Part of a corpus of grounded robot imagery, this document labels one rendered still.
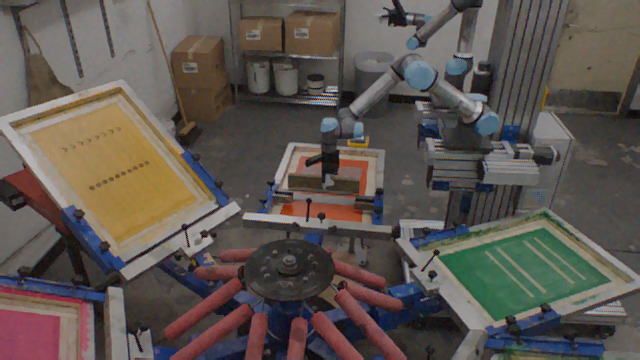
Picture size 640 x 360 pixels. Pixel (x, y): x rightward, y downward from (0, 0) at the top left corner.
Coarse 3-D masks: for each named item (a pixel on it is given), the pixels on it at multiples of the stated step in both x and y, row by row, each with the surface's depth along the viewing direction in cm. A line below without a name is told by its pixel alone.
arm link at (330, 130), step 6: (324, 120) 225; (330, 120) 225; (336, 120) 226; (324, 126) 223; (330, 126) 223; (336, 126) 225; (324, 132) 225; (330, 132) 224; (336, 132) 225; (324, 138) 227; (330, 138) 226; (336, 138) 227; (324, 144) 228; (330, 144) 228
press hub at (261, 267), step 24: (288, 240) 173; (264, 264) 163; (288, 264) 158; (312, 264) 163; (264, 288) 153; (288, 288) 153; (312, 288) 154; (288, 312) 166; (240, 336) 175; (288, 336) 167; (312, 336) 171
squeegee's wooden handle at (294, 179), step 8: (288, 176) 243; (296, 176) 242; (304, 176) 242; (312, 176) 241; (320, 176) 241; (288, 184) 245; (296, 184) 245; (304, 184) 244; (312, 184) 243; (320, 184) 242; (336, 184) 241; (344, 184) 240; (352, 184) 240
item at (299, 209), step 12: (300, 156) 295; (300, 168) 284; (312, 168) 284; (300, 192) 263; (312, 192) 263; (288, 204) 253; (300, 204) 253; (312, 204) 254; (300, 216) 245; (312, 216) 245
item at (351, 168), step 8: (344, 160) 292; (352, 160) 292; (360, 160) 292; (344, 168) 284; (352, 168) 285; (360, 168) 285; (336, 176) 277; (344, 176) 277; (352, 176) 277; (360, 176) 277; (360, 184) 270; (360, 192) 264; (328, 208) 251; (336, 208) 251; (344, 208) 251; (352, 208) 251; (328, 216) 245; (336, 216) 245; (344, 216) 245; (352, 216) 245; (360, 216) 245
